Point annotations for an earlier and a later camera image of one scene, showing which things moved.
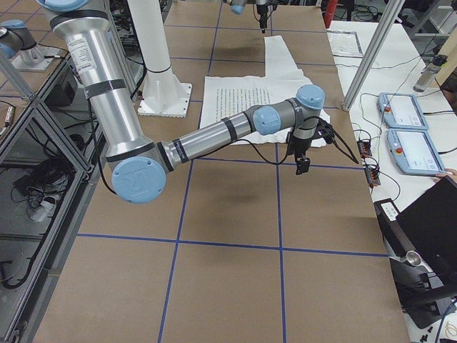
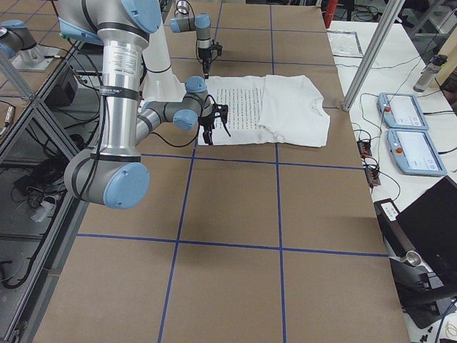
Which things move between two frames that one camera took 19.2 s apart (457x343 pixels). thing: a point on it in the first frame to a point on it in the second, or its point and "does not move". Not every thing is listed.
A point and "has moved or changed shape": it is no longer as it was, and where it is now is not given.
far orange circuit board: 364,148 does not move
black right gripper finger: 300,167 to 206,137
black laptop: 430,225 does not move
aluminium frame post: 373,53 does not move
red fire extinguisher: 328,13 does not move
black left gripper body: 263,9 to 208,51
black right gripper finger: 305,166 to 210,136
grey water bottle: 430,73 does not move
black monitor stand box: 427,296 does not move
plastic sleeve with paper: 345,43 does not move
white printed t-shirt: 225,95 has moved or changed shape
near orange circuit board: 373,176 does not move
